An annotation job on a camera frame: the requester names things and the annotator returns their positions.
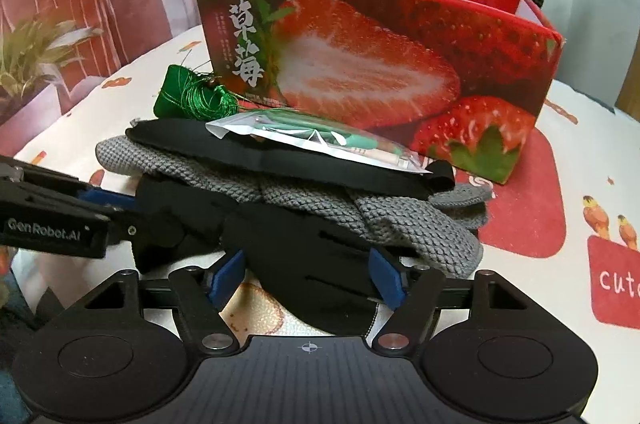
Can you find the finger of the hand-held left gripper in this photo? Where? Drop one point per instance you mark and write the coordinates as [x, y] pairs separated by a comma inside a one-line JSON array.
[[107, 198], [125, 230]]

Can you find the clear plastic packet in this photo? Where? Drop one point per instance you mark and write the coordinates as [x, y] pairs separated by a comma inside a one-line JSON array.
[[310, 139]]

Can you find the grey knitted cloth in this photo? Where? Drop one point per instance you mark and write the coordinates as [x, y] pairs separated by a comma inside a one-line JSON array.
[[400, 224]]

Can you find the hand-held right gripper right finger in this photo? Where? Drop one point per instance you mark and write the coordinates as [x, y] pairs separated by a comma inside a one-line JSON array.
[[387, 279]]

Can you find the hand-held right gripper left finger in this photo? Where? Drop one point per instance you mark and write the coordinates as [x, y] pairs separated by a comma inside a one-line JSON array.
[[226, 278]]

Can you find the green tassel ornament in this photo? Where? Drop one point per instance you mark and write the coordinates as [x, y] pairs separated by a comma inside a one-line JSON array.
[[175, 96]]

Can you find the black glove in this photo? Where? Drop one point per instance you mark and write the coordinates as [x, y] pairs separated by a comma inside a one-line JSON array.
[[310, 264]]

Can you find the red strawberry printed box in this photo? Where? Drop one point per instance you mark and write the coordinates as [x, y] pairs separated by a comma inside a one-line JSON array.
[[375, 54]]

